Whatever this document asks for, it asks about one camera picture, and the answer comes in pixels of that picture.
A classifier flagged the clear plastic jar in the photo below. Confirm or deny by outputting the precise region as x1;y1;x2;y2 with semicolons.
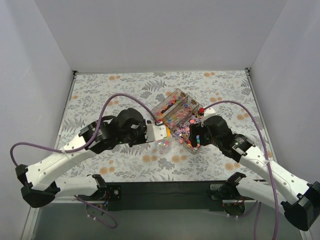
155;137;172;155

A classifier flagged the yellow plastic scoop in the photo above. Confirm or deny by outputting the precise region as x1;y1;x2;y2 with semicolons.
165;126;171;138

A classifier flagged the clear compartment candy box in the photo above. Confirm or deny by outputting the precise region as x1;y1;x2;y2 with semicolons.
151;88;203;155

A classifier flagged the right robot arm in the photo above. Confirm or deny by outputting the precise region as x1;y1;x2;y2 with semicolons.
188;115;320;231

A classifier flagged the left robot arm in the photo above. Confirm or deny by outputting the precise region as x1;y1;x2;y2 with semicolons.
15;108;151;208

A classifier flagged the floral patterned table mat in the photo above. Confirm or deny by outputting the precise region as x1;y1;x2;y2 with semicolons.
58;70;266;182

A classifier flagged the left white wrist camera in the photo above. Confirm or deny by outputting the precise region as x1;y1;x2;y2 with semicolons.
145;120;167;143

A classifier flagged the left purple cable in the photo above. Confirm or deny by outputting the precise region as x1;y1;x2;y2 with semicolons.
9;93;162;230

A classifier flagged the purple cable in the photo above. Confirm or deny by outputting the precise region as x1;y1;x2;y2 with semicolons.
199;99;278;240
9;93;162;230

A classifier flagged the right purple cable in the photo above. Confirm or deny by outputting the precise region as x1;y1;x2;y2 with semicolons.
199;99;278;240

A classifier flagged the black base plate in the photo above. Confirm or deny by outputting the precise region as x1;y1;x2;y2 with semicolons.
77;181;257;212

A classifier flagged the aluminium frame rail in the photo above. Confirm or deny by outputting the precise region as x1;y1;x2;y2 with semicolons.
21;181;313;240

